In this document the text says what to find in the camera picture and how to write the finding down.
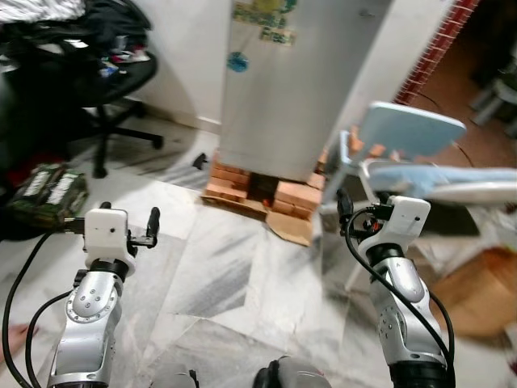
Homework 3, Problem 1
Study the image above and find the black clothes pile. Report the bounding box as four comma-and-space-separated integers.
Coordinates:
0, 0, 154, 82

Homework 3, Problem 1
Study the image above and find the red brick stack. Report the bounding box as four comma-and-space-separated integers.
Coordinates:
202, 150, 326, 221

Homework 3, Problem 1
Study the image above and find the grey plastic stool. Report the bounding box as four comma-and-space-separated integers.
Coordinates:
471, 77, 517, 126

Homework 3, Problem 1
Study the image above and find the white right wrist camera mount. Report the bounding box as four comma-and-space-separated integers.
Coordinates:
359, 196, 431, 259

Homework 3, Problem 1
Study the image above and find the light blue plastic chair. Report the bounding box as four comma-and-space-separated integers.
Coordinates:
322, 101, 517, 243

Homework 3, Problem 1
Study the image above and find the brown cardboard box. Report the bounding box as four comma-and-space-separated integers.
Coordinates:
432, 247, 517, 340

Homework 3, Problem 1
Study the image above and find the silver small fridge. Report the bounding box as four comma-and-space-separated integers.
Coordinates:
220, 0, 394, 183

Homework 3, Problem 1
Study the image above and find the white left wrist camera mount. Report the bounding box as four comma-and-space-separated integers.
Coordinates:
84, 209, 131, 262

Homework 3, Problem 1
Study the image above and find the blue round fridge sticker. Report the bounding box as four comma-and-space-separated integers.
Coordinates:
227, 51, 250, 74

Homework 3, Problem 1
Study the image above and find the green printed carton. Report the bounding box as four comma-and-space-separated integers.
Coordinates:
6, 163, 90, 228

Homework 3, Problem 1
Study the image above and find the brown cardboard sheet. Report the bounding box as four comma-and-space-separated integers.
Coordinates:
202, 194, 317, 247

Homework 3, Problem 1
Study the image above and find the grey right robot leg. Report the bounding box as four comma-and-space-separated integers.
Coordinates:
253, 356, 332, 388

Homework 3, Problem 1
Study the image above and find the green yellow fridge sticker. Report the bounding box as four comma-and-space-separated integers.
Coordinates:
233, 0, 299, 46

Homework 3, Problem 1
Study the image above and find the white striped cloth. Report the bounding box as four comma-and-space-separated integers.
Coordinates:
0, 0, 86, 23

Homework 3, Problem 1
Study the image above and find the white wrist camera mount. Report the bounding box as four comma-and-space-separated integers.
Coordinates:
359, 196, 431, 259
84, 209, 131, 262

